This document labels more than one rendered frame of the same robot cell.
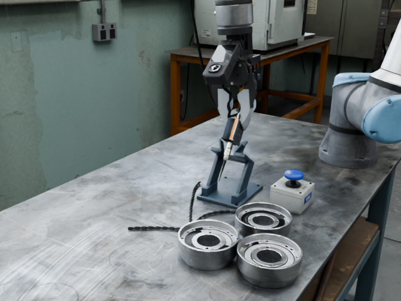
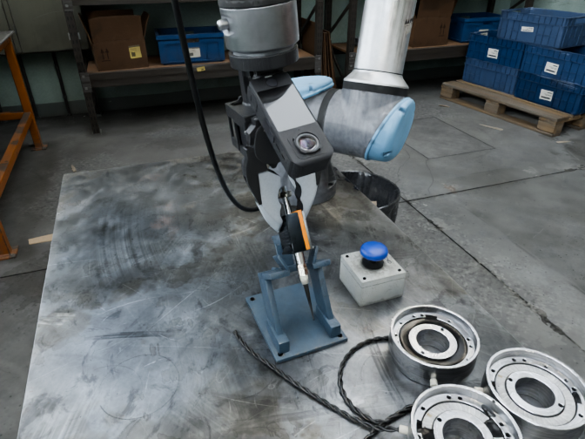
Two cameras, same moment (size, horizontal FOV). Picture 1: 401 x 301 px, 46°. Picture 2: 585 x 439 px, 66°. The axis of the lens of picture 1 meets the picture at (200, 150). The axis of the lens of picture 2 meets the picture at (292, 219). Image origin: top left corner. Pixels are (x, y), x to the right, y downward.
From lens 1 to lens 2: 74 cm
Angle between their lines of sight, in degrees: 48
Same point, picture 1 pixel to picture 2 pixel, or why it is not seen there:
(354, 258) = not seen: hidden behind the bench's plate
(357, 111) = (353, 132)
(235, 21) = (291, 37)
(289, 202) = (387, 289)
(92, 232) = not seen: outside the picture
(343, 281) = not seen: hidden behind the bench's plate
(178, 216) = (315, 421)
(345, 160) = (321, 194)
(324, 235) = (461, 307)
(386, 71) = (379, 71)
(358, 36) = (36, 25)
